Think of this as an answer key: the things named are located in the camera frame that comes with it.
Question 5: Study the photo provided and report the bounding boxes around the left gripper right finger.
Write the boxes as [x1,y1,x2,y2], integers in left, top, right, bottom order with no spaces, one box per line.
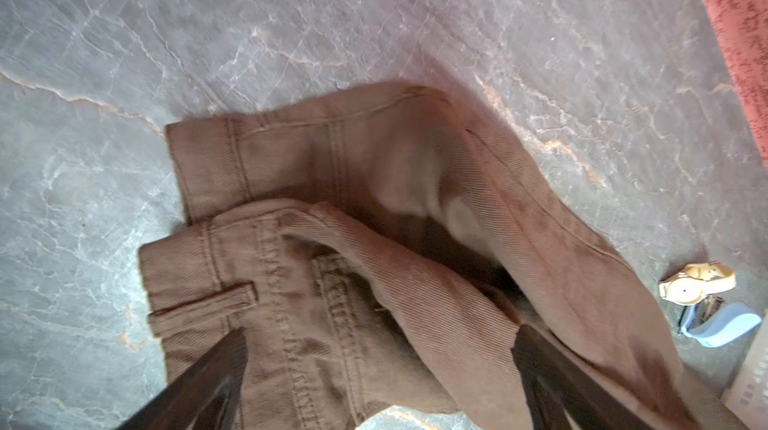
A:
[511,325,649,430]

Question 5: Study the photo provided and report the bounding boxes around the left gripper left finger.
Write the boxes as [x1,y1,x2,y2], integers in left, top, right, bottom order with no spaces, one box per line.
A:
[120,328,248,430]

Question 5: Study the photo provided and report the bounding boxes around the brown trousers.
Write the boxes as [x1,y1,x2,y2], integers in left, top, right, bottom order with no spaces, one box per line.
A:
[139,82,741,429]

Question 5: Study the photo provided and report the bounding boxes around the white plastic basket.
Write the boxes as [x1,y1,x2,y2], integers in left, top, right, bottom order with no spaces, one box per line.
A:
[723,328,767,430]

